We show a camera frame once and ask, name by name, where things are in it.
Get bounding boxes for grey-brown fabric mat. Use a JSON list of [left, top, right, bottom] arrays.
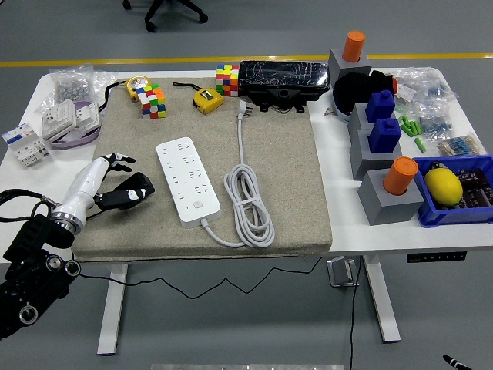
[[71, 76, 334, 263]]

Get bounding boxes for silver metal hook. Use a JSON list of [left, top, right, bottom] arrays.
[[326, 256, 361, 289]]

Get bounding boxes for yellow lemon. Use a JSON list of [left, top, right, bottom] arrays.
[[423, 168, 464, 205]]

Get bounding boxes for black office chair base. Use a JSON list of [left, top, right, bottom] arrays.
[[122, 0, 210, 34]]

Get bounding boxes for round yellow tape measure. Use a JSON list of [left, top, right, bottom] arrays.
[[100, 75, 152, 113]]

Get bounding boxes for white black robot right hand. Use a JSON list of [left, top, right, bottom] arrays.
[[441, 354, 474, 370]]

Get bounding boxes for dark electronic components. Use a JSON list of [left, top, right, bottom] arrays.
[[456, 168, 493, 209]]

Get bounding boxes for white power strip cord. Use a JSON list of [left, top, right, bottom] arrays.
[[200, 99, 277, 248]]

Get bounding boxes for white power strip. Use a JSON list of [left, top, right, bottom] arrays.
[[156, 136, 223, 229]]

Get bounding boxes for empty clear plastic bag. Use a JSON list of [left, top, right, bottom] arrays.
[[92, 71, 116, 93]]

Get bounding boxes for black plug adapter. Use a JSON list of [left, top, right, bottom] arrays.
[[114, 172, 156, 201]]

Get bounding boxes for clear bag tan resistors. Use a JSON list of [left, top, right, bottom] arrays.
[[438, 133, 487, 158]]

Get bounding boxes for grey square block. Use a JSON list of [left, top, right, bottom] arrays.
[[347, 102, 377, 136], [327, 49, 373, 78], [349, 129, 404, 181], [357, 168, 424, 227]]

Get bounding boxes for white-edged colourful puzzle cube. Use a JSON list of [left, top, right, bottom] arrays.
[[136, 82, 167, 120]]

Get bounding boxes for thin black plug cord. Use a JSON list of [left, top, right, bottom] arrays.
[[70, 211, 324, 300]]

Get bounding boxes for white table leg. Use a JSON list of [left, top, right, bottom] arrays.
[[361, 256, 402, 344], [96, 264, 129, 356]]

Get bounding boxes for black film-wrapped long box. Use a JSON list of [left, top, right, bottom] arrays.
[[237, 60, 331, 103]]

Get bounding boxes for square yellow tape measure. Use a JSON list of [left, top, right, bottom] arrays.
[[172, 81, 225, 116]]

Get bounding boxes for black plastic bracket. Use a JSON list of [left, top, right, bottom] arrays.
[[246, 86, 309, 115]]

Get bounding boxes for blue plastic bin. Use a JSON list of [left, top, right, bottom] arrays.
[[411, 154, 493, 228]]

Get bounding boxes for white wall socket panel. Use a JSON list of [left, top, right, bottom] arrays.
[[75, 102, 102, 132], [41, 99, 77, 142]]

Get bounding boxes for black table control panel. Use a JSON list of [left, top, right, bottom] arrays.
[[406, 251, 468, 264]]

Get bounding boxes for neon stickerless puzzle cube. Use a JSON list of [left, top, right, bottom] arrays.
[[214, 63, 240, 97]]

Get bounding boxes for white blue circuit breaker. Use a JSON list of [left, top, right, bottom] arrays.
[[1, 122, 53, 169]]

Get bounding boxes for clear bag of metal nuts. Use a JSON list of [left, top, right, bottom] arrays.
[[49, 64, 96, 105]]

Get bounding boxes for orange cylinder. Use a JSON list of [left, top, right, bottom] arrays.
[[383, 156, 420, 197], [341, 30, 367, 63]]

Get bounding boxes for large clear bag blue parts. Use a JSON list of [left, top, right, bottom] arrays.
[[392, 67, 459, 113]]

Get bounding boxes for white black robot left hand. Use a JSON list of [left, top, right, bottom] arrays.
[[55, 153, 148, 220]]

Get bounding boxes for blue stepped block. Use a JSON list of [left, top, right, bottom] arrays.
[[367, 117, 403, 155], [364, 90, 397, 124]]

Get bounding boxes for black hanging cable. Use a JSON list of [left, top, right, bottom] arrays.
[[348, 257, 363, 370]]

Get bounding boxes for small clear bag blue resistors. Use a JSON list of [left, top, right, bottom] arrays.
[[418, 111, 454, 140]]

